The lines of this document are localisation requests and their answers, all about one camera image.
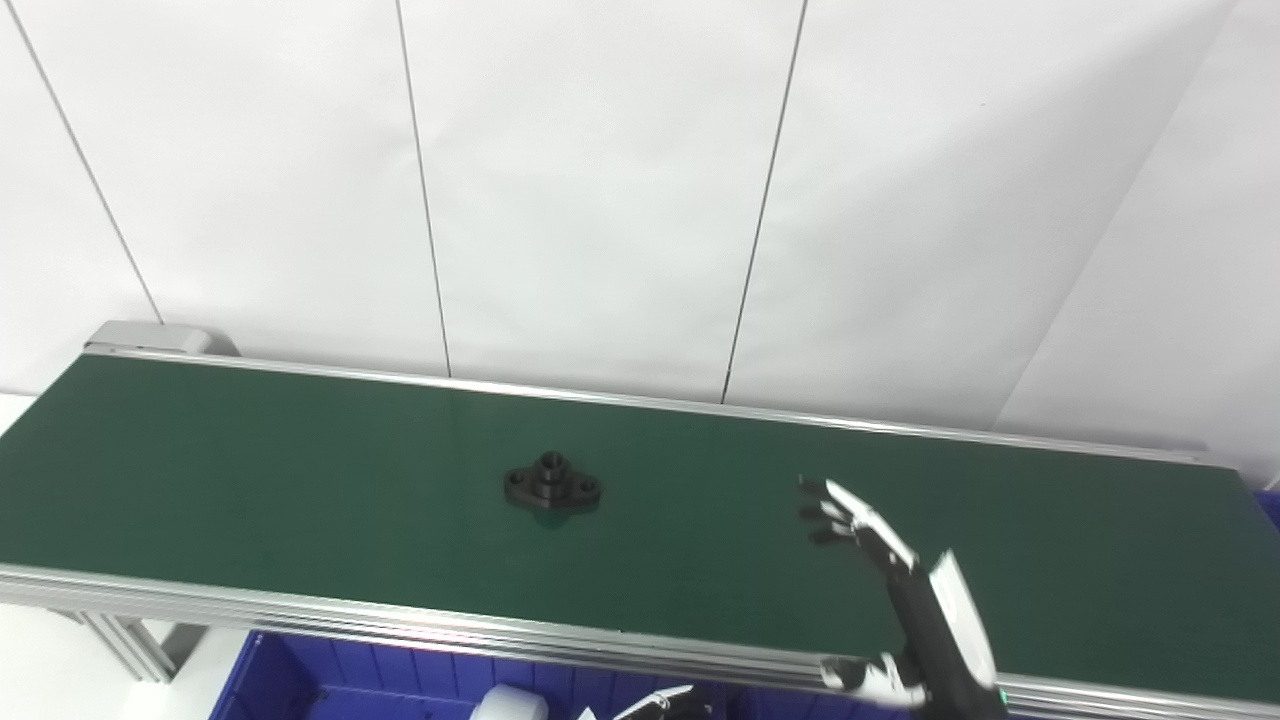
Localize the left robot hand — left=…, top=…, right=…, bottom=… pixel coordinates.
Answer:
left=612, top=685, right=716, bottom=720

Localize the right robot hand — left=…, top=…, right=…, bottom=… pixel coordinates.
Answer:
left=797, top=477, right=1011, bottom=720

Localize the black flanged metal part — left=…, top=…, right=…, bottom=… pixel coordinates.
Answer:
left=503, top=452, right=602, bottom=513

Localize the white cylindrical part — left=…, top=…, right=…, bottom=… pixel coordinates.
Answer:
left=470, top=684, right=549, bottom=720

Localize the green conveyor belt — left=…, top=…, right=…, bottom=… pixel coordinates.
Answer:
left=0, top=345, right=1280, bottom=720

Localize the aluminium conveyor leg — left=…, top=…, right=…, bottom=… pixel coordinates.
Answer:
left=75, top=610, right=206, bottom=686

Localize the grey conveyor motor housing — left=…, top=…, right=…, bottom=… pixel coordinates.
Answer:
left=83, top=321, right=241, bottom=358

